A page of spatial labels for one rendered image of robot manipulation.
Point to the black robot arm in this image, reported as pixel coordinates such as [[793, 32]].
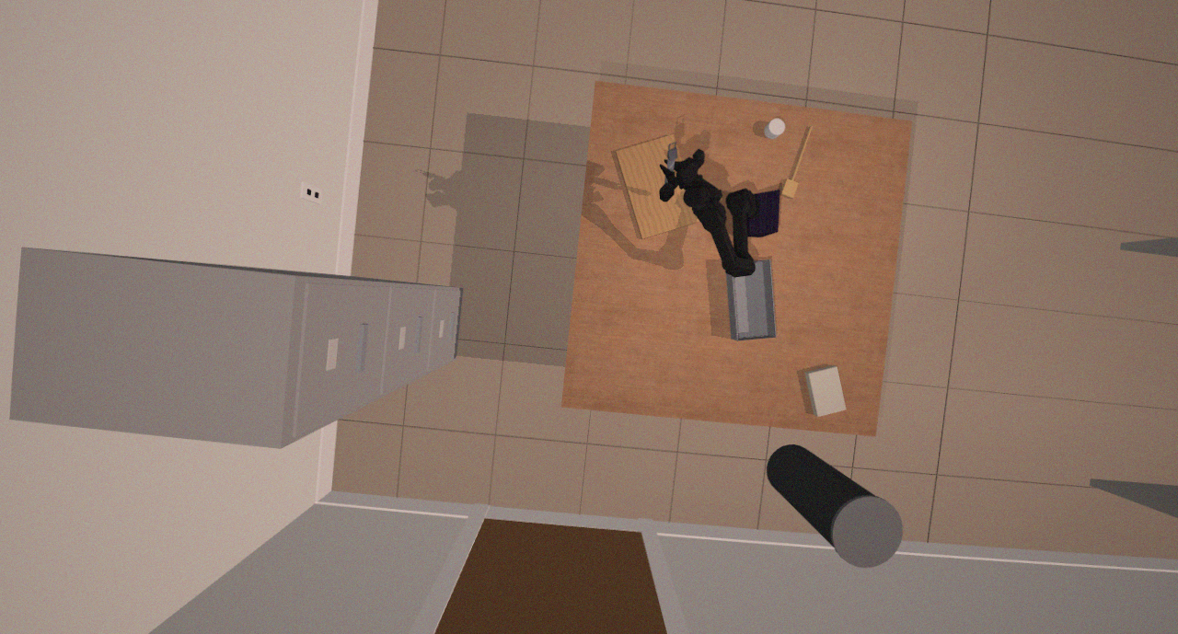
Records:
[[705, 202]]

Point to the grey cylinder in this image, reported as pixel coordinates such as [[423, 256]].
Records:
[[774, 128]]

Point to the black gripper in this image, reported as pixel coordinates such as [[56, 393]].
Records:
[[668, 189]]

